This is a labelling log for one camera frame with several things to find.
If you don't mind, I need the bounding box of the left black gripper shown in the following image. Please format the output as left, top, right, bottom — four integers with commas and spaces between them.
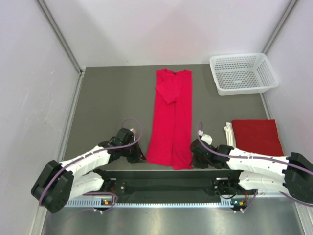
121, 139, 147, 164

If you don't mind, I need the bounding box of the bright pink-red t shirt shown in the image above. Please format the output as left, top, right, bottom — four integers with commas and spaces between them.
146, 69, 192, 170

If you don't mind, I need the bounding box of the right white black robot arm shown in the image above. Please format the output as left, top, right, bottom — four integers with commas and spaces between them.
190, 139, 313, 204

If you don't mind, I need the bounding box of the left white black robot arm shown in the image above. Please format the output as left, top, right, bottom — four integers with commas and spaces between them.
30, 127, 145, 213

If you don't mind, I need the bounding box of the folded white t shirt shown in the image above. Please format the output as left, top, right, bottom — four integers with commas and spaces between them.
224, 122, 237, 148

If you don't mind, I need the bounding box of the folded dark red t shirt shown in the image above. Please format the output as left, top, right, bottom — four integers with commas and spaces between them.
231, 119, 284, 157

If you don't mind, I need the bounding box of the white plastic basket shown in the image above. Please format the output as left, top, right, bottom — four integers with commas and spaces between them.
209, 53, 279, 96

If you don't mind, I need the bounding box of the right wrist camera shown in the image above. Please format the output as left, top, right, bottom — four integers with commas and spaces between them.
198, 130, 213, 145

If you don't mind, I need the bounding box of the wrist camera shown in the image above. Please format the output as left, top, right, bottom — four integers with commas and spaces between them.
130, 128, 136, 135
198, 130, 213, 145

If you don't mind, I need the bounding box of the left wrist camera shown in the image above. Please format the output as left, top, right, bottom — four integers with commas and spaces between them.
130, 128, 136, 135

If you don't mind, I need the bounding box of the aluminium front rail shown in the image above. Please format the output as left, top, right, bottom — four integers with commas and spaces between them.
39, 177, 306, 199

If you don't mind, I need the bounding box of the grey slotted cable duct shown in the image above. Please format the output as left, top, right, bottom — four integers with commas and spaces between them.
66, 197, 250, 208

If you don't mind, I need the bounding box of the left aluminium corner post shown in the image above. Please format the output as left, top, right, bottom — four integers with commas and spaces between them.
35, 0, 83, 74

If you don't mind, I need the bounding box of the aluminium corner post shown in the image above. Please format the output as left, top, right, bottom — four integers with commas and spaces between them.
35, 0, 83, 74
261, 0, 299, 55

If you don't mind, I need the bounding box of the right aluminium corner post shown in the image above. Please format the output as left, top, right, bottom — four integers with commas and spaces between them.
261, 0, 299, 55

